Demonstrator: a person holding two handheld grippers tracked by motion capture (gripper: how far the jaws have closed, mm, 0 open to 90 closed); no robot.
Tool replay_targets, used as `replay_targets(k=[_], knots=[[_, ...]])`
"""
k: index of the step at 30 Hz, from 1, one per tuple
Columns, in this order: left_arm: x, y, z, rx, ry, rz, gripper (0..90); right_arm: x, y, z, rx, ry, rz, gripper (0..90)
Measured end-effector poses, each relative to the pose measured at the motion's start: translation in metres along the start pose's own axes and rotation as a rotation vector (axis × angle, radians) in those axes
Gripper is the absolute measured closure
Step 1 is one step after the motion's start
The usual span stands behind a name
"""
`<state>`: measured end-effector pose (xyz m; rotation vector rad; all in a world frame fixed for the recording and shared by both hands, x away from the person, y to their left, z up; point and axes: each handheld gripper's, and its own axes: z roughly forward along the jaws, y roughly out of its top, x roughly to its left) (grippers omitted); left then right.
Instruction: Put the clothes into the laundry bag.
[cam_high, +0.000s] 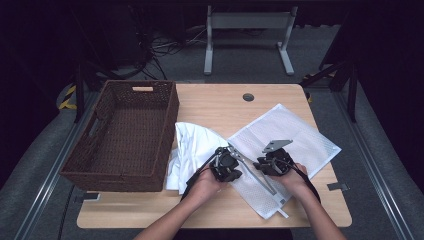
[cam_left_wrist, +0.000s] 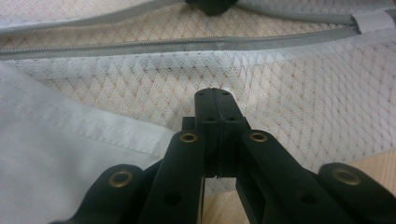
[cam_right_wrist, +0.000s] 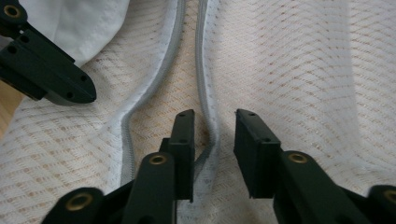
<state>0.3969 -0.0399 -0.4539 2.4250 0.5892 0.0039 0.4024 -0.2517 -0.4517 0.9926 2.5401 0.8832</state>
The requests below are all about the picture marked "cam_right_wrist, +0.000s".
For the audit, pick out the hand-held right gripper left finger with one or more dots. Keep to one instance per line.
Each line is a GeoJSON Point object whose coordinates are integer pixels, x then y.
{"type": "Point", "coordinates": [184, 161]}

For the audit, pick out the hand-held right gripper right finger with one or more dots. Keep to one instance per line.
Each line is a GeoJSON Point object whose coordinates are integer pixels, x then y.
{"type": "Point", "coordinates": [257, 161]}

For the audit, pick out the white garment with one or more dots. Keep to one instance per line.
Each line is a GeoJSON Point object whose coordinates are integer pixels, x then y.
{"type": "Point", "coordinates": [87, 28]}

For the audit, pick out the white cloth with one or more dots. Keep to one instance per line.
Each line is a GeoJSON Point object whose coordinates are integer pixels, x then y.
{"type": "Point", "coordinates": [295, 93]}

